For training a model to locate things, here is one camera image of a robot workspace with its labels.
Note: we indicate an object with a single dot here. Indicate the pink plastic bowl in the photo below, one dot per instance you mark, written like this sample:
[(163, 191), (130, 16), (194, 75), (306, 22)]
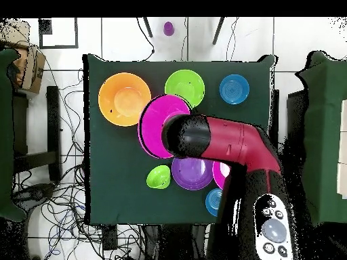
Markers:
[(151, 127), (219, 173)]

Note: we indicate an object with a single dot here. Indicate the small green plastic bowl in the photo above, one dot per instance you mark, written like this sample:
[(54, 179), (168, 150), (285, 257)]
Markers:
[(158, 177)]

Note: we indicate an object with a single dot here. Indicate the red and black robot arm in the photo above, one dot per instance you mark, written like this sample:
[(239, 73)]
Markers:
[(238, 140)]

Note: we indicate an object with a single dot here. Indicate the purple plastic bowl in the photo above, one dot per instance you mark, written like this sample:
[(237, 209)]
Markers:
[(189, 174)]

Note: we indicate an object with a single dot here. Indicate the large green plastic bowl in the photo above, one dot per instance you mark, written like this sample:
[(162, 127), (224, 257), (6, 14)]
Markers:
[(184, 86)]

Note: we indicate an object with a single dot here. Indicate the orange plastic bowl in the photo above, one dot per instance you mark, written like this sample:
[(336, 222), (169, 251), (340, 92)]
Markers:
[(124, 99)]

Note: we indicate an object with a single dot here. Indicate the dark green table cloth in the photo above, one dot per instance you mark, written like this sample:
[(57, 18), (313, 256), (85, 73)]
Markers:
[(122, 189)]

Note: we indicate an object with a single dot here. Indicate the blue plastic bowl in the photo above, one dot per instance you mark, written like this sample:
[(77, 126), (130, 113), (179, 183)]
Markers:
[(213, 202), (234, 89)]

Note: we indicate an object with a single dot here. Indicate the purple plastic cup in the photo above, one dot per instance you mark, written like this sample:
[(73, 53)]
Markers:
[(168, 29)]

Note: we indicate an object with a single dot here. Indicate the black tripod leg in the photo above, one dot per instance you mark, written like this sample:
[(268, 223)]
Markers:
[(147, 27), (218, 30)]

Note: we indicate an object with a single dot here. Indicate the black stand base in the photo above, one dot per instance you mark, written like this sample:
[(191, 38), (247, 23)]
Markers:
[(35, 193)]

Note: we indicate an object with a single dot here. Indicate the green cloth side table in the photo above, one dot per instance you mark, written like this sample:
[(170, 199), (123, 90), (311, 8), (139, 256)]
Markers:
[(5, 135), (325, 135)]

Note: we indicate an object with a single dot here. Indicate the cardboard box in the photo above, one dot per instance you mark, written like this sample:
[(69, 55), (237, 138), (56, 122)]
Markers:
[(32, 70)]

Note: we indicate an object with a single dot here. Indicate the white box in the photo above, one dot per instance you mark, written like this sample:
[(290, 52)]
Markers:
[(343, 162)]

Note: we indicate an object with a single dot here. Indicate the black chair frame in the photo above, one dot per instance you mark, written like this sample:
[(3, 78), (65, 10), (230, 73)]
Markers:
[(52, 122)]

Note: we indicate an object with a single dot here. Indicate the black square frame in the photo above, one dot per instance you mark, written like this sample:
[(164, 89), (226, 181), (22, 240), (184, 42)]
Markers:
[(76, 32)]

